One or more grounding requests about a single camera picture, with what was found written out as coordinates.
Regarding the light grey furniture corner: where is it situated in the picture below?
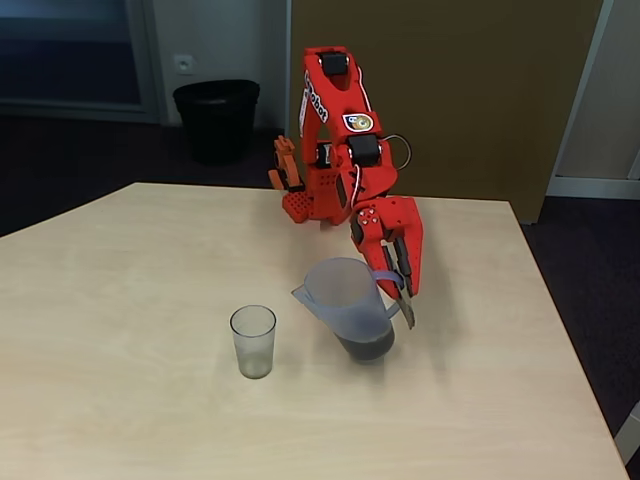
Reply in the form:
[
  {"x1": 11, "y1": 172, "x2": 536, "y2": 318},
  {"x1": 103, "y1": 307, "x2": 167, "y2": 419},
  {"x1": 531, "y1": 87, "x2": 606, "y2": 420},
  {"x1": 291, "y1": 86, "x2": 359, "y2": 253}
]
[{"x1": 614, "y1": 399, "x2": 640, "y2": 467}]

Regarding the black trash bin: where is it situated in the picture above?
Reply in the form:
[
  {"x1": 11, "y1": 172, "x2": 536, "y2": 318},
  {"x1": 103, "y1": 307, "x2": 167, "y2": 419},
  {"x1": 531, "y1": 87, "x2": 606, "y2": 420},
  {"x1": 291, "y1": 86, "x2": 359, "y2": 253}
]
[{"x1": 173, "y1": 79, "x2": 261, "y2": 165}]

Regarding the orange table clamp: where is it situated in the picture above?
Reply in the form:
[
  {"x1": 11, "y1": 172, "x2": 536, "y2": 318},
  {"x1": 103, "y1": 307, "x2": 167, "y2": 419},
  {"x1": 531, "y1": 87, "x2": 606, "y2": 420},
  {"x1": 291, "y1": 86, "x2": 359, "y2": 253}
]
[{"x1": 267, "y1": 135, "x2": 307, "y2": 192}]

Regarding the brown cardboard handle tab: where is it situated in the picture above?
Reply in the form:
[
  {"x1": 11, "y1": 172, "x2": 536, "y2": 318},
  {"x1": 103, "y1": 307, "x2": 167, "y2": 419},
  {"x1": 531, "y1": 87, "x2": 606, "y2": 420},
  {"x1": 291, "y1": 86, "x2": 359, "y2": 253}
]
[{"x1": 397, "y1": 294, "x2": 418, "y2": 332}]

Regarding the translucent plastic measuring jug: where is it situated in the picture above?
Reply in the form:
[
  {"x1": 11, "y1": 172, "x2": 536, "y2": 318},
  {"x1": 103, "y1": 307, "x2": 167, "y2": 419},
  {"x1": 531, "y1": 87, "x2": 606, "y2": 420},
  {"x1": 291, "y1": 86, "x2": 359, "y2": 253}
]
[{"x1": 290, "y1": 257, "x2": 402, "y2": 365}]

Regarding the clear plastic cup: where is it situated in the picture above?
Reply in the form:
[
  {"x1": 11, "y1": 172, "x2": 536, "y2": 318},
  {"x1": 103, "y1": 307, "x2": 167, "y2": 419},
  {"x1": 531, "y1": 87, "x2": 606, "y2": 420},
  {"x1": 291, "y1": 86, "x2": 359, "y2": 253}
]
[{"x1": 229, "y1": 304, "x2": 277, "y2": 380}]

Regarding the glass door with grey frame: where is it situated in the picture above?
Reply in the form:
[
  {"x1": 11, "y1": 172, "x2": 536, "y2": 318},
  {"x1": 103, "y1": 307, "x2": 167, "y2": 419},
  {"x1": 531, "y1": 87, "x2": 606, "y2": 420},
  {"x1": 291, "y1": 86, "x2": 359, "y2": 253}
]
[{"x1": 0, "y1": 0, "x2": 169, "y2": 124}]

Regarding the brown pin board panel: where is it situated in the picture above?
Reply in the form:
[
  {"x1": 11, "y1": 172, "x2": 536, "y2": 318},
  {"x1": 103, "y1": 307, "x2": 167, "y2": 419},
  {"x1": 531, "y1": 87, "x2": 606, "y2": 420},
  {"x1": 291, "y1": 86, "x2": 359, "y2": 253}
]
[{"x1": 288, "y1": 0, "x2": 607, "y2": 225}]

